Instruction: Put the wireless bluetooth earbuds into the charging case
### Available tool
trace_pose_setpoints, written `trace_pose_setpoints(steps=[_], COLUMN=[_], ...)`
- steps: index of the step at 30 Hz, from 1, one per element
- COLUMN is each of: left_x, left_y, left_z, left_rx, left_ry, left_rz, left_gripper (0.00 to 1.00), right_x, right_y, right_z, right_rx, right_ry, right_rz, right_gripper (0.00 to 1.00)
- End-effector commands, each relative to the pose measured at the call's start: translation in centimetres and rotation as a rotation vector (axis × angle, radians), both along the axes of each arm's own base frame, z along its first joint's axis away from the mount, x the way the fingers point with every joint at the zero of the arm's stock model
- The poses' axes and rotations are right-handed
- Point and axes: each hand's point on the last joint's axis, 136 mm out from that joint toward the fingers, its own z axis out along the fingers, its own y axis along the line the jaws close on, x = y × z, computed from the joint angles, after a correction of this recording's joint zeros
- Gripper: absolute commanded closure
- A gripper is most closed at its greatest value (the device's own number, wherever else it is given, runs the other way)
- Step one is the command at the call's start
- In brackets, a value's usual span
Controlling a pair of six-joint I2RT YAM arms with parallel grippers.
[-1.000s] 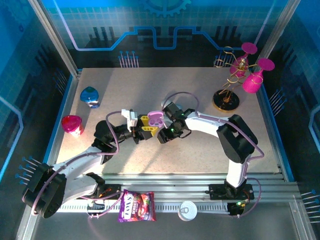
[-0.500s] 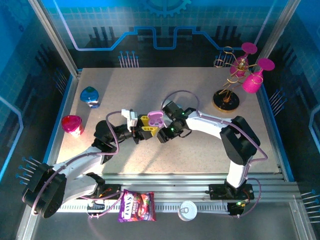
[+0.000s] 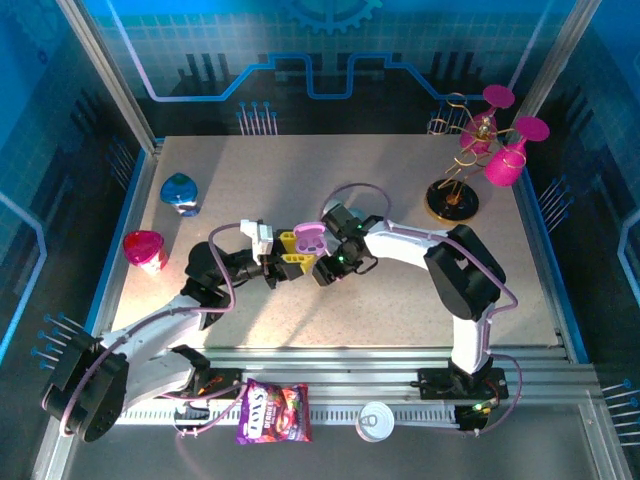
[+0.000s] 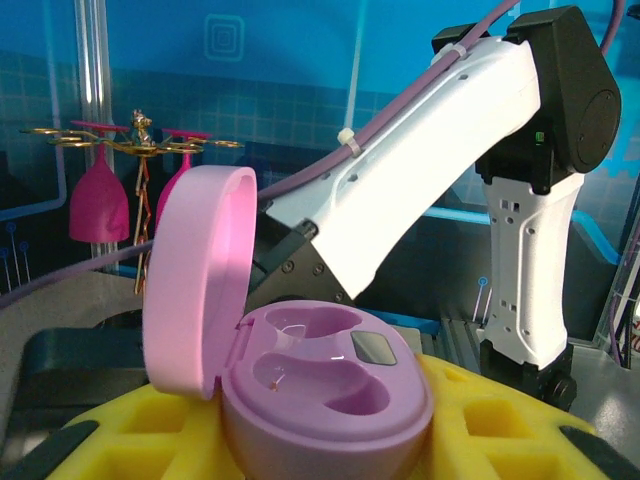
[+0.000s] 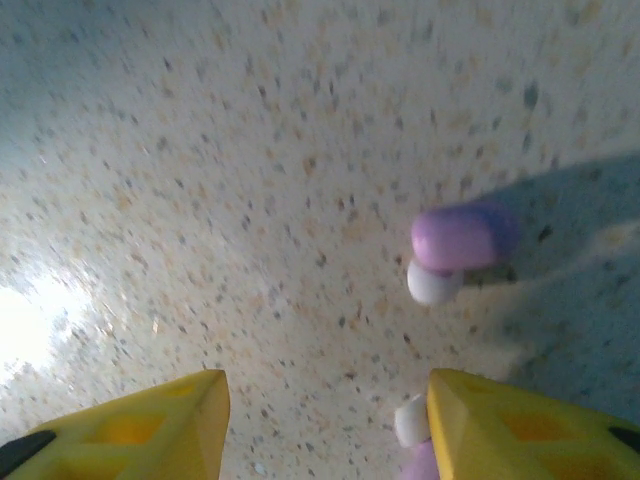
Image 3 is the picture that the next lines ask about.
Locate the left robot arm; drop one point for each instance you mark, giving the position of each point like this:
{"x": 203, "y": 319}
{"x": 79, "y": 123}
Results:
{"x": 150, "y": 325}

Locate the silver tin can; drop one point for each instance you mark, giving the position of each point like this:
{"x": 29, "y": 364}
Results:
{"x": 375, "y": 421}

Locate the blue table edge strip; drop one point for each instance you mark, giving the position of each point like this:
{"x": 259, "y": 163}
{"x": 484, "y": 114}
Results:
{"x": 133, "y": 200}
{"x": 545, "y": 250}

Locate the purple candy bag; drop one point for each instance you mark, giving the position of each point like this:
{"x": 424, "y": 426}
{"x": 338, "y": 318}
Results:
{"x": 274, "y": 412}

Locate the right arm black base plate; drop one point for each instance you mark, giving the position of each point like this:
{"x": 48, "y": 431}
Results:
{"x": 435, "y": 384}

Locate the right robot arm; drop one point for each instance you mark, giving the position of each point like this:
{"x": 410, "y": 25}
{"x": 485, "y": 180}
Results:
{"x": 400, "y": 245}

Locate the pink earbud charging case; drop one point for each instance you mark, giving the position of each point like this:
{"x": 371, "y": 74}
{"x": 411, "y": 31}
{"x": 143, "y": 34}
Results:
{"x": 310, "y": 229}

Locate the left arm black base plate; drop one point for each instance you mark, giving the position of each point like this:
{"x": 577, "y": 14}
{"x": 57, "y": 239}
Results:
{"x": 227, "y": 382}

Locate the blue lidded cup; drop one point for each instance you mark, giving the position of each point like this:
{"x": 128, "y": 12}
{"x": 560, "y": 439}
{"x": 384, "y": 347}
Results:
{"x": 176, "y": 190}

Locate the aluminium frame post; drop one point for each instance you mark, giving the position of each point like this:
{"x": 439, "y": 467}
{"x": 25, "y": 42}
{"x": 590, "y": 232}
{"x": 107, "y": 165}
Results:
{"x": 111, "y": 75}
{"x": 559, "y": 50}

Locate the red lidded cup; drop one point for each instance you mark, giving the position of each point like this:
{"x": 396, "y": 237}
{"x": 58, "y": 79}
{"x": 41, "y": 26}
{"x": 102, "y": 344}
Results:
{"x": 142, "y": 247}

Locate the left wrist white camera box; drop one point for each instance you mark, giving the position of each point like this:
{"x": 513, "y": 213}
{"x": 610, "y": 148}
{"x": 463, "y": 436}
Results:
{"x": 259, "y": 242}

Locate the aluminium frame rail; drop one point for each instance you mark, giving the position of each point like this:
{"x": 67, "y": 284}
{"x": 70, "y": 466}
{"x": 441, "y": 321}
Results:
{"x": 325, "y": 372}

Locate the pink wine glass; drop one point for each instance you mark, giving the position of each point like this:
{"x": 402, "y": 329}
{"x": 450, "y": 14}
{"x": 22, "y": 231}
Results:
{"x": 498, "y": 96}
{"x": 502, "y": 170}

